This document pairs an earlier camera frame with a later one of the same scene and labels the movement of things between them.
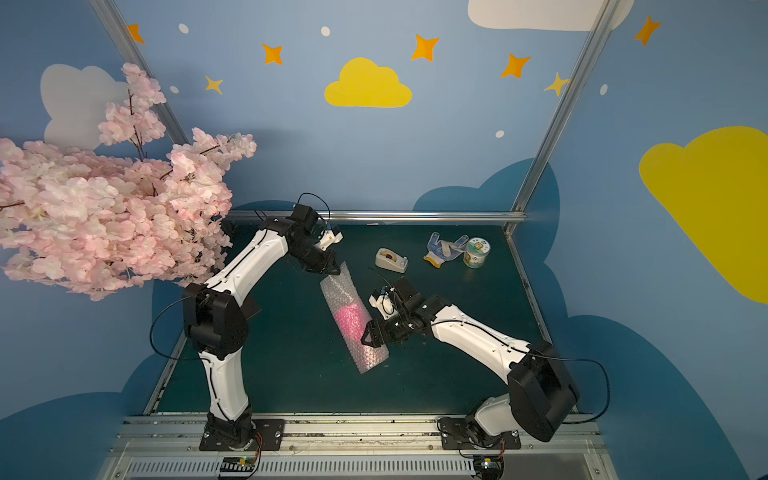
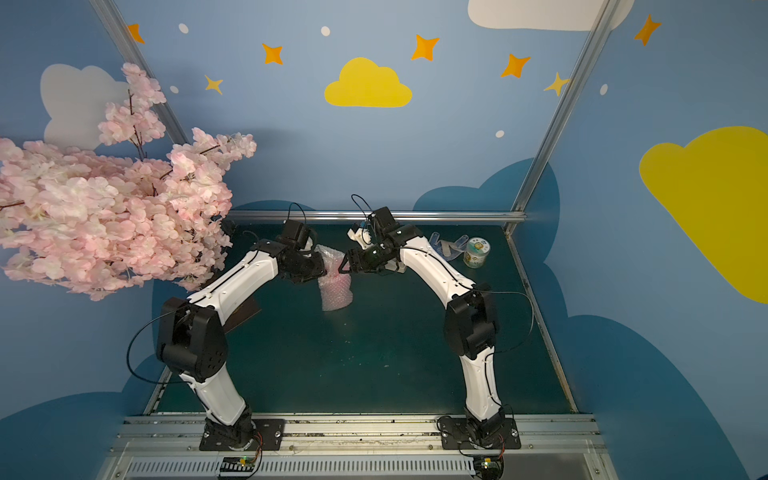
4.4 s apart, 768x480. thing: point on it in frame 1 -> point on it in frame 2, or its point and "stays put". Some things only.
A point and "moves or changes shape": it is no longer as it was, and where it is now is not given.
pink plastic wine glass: (351, 320) -> (335, 289)
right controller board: (489, 466) stays put
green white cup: (477, 250) stays put
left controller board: (237, 464) stays put
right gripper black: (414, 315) -> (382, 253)
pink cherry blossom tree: (88, 224) stays put
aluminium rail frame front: (361, 447) stays put
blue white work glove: (440, 251) stays put
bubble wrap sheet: (350, 315) moves or changes shape
